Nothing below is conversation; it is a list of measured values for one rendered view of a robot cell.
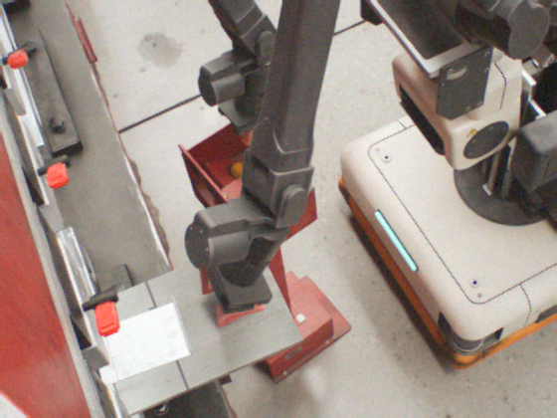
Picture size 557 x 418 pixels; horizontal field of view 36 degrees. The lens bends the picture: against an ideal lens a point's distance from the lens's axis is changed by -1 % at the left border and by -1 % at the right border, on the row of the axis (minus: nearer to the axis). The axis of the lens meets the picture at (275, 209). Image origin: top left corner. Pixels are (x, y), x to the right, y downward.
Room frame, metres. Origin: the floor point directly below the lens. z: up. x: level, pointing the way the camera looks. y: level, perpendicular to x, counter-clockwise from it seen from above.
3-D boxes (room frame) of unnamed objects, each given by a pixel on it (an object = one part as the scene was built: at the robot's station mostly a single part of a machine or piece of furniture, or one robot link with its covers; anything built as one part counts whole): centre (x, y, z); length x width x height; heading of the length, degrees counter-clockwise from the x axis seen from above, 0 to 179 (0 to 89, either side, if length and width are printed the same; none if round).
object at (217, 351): (0.51, 0.14, 1.00); 0.26 x 0.18 x 0.01; 104
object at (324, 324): (0.90, 0.01, 0.06); 0.25 x 0.20 x 0.12; 118
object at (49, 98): (1.07, 0.38, 0.89); 0.30 x 0.05 x 0.03; 14
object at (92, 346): (0.45, 0.28, 1.26); 0.15 x 0.09 x 0.17; 14
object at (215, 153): (0.88, 0.04, 0.75); 0.20 x 0.16 x 0.18; 28
